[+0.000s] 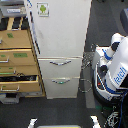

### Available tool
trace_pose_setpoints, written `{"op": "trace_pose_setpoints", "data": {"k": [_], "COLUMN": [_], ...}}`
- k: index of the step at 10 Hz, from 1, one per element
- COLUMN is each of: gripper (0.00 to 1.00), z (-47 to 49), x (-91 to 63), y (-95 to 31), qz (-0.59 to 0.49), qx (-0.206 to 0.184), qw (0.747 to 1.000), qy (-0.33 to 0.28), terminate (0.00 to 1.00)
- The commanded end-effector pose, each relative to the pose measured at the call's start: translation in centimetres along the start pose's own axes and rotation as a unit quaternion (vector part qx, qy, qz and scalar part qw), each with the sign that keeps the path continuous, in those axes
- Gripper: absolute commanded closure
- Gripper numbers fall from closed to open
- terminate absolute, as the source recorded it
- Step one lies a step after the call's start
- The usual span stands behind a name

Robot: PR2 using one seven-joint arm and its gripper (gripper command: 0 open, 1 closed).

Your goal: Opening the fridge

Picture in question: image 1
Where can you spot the green android sticker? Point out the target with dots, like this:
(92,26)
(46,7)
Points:
(43,9)

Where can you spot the fridge drawer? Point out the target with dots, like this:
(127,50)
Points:
(61,88)
(60,68)

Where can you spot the upper fridge drawer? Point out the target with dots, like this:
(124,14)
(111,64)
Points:
(60,68)

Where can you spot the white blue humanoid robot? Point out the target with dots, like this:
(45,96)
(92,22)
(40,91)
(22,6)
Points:
(110,70)

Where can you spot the white fridge door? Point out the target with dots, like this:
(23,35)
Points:
(63,32)

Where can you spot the white refrigerator body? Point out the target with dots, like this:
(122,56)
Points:
(59,29)

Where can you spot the grey box on shelf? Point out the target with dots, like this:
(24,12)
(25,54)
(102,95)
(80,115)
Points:
(13,11)

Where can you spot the lower fridge drawer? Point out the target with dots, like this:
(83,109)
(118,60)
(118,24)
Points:
(61,88)

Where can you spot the wooden shelf rack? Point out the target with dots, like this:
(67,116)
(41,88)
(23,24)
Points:
(20,72)

